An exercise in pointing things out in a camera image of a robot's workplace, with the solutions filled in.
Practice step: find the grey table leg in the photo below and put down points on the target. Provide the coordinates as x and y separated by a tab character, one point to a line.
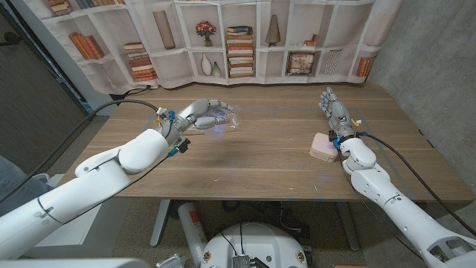
159	223
347	227

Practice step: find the person's leg in jeans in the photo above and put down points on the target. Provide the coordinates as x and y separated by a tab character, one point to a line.
18	186

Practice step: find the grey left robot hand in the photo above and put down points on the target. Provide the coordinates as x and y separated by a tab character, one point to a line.
193	113

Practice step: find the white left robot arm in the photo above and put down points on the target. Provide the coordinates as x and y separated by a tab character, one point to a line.
93	182

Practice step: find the printed bookshelf backdrop cloth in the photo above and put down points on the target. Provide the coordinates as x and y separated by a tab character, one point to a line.
167	67

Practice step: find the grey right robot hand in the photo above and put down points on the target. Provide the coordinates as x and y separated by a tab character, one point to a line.
340	113

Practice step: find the clear plastic clamshell container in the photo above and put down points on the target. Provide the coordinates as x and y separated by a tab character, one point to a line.
235	118

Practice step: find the white floor platform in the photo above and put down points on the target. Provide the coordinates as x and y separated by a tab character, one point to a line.
96	231

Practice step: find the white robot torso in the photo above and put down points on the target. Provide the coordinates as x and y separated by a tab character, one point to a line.
260	242

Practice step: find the white cylinder with orange label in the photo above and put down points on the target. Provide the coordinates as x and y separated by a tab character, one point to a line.
189	227

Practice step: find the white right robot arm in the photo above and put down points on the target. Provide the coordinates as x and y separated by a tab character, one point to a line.
405	216

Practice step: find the clear plastic measuring cup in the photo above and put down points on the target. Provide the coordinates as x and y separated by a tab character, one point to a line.
217	133

